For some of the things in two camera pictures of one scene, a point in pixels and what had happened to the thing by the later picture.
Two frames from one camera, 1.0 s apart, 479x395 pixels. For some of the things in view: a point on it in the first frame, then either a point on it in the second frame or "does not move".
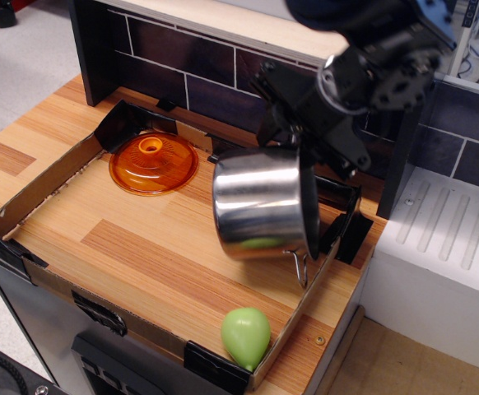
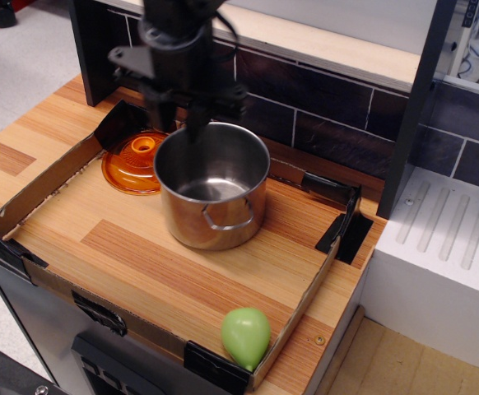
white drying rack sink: x=436 y=273 does not move
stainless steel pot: x=267 y=202 to x=213 y=193
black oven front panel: x=118 y=364 does not move
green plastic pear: x=246 y=332 does not move
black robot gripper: x=319 y=111 to x=179 y=48
